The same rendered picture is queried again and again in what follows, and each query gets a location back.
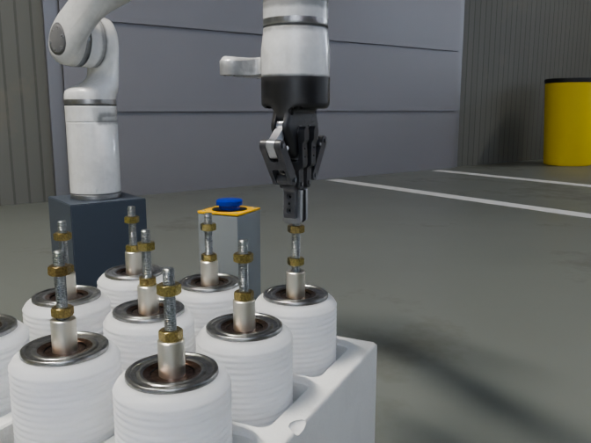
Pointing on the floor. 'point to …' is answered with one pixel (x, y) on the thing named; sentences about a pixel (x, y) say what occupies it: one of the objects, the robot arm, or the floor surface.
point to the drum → (567, 122)
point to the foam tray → (312, 404)
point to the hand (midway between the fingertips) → (295, 205)
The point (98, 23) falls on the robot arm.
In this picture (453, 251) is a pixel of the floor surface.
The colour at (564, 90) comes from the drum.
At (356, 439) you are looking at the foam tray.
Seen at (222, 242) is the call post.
